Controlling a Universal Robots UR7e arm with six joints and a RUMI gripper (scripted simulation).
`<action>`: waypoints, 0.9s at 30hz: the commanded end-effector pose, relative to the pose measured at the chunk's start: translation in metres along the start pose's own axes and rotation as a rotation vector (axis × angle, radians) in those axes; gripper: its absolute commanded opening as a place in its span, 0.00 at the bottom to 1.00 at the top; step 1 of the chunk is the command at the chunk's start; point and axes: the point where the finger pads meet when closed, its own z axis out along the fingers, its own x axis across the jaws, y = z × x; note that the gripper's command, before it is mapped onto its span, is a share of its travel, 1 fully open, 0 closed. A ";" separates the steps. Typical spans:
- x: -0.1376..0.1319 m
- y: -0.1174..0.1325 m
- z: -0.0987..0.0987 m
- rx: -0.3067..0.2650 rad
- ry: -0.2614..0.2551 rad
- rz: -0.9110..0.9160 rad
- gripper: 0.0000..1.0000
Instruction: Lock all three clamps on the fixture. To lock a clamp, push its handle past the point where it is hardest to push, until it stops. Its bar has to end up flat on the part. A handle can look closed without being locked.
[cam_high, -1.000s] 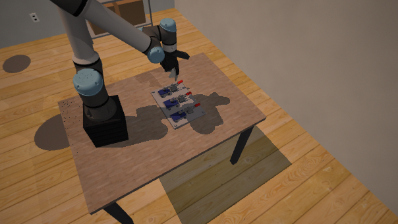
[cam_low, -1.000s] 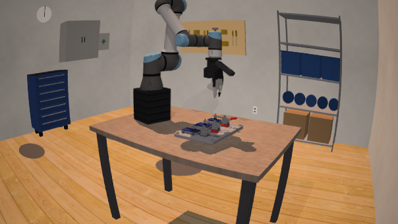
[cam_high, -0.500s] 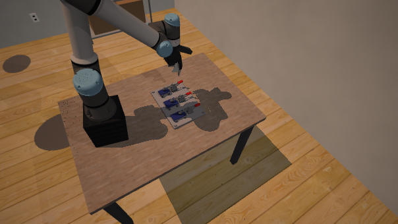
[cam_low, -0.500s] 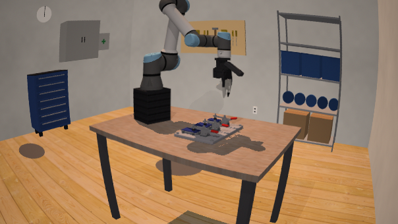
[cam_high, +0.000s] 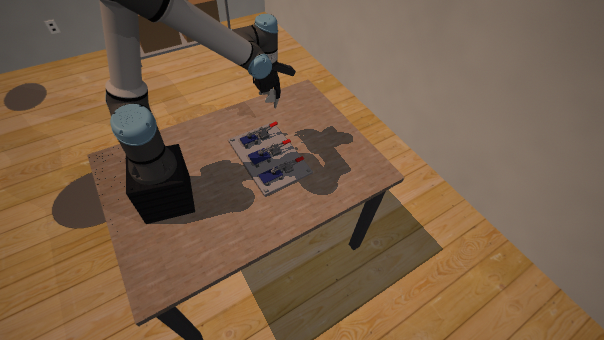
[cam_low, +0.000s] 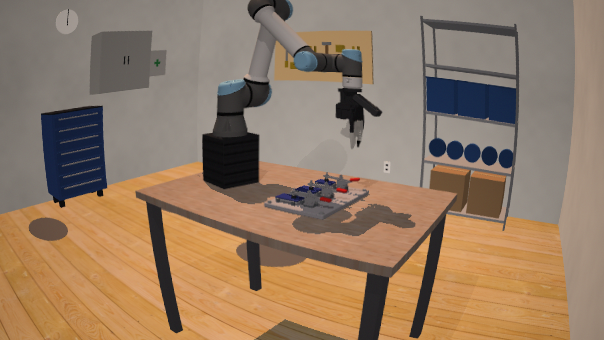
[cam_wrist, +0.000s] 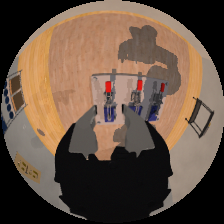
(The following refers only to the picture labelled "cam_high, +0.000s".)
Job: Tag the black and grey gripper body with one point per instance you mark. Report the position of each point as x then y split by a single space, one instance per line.
269 82

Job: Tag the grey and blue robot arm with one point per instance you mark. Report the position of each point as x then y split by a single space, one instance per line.
132 121

